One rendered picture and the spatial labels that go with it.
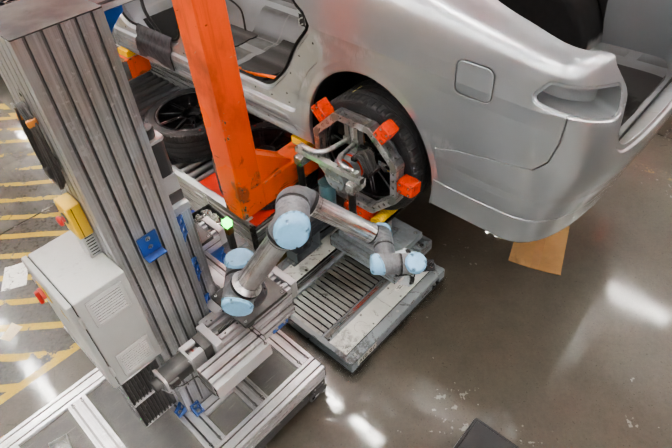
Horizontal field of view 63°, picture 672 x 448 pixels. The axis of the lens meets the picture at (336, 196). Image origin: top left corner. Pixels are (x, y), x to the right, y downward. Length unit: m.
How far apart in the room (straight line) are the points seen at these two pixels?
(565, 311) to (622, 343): 0.31
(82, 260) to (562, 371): 2.29
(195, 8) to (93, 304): 1.21
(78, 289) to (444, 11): 1.62
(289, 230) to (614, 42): 2.71
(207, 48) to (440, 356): 1.91
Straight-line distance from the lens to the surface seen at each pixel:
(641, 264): 3.75
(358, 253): 3.27
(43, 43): 1.60
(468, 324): 3.19
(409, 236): 3.28
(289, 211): 1.75
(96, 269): 2.01
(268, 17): 4.32
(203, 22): 2.46
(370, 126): 2.57
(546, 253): 3.62
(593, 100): 2.34
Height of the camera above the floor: 2.57
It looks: 41 degrees down
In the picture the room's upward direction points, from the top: 5 degrees counter-clockwise
